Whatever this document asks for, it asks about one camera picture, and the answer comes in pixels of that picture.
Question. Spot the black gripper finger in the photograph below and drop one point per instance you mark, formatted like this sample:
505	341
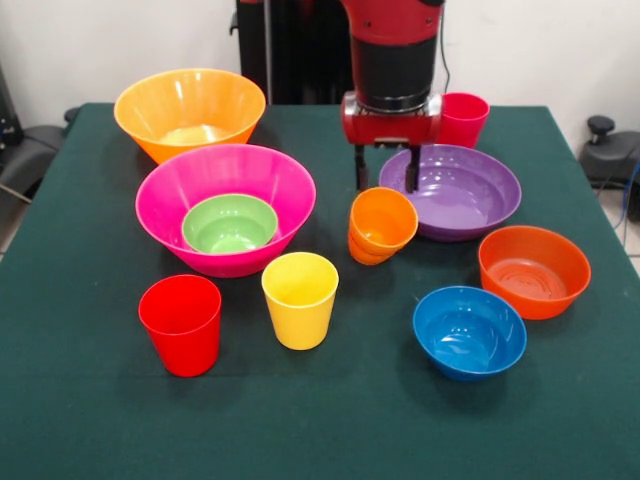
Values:
412	172
361	172

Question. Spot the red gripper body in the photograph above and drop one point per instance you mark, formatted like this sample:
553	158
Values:
390	127

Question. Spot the orange cup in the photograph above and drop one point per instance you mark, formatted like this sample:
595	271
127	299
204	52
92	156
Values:
385	215
365	255

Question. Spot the stack of green bowls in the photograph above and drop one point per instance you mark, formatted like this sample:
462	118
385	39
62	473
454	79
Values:
230	230

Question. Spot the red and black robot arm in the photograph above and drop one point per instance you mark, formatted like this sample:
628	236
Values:
392	65

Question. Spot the purple bowl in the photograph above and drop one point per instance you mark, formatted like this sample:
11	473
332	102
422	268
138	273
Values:
465	210

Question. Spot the crimson cup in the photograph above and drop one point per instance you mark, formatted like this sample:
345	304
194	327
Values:
465	125

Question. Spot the yellow cup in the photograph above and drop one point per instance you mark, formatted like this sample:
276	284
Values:
300	325

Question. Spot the orange-red bowl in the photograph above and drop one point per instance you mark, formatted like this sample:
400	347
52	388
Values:
530	305

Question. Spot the black machine base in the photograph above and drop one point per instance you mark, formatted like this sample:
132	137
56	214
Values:
610	160
30	150

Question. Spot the blue bowl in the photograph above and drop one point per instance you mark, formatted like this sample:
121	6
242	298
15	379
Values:
470	367

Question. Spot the large pink bowl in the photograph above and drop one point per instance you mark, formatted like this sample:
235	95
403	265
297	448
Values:
160	210

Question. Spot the large orange bowl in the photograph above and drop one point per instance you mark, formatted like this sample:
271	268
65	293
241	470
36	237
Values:
150	115

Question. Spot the red cup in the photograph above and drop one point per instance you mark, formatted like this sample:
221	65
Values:
185	350

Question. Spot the dark green table cloth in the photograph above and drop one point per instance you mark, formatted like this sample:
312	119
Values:
320	425

